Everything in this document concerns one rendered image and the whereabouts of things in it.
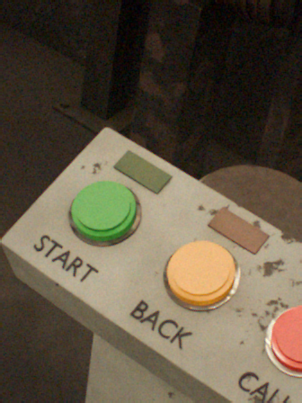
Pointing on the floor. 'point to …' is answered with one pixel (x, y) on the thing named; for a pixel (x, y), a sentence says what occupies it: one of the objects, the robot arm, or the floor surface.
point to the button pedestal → (160, 289)
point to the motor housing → (190, 73)
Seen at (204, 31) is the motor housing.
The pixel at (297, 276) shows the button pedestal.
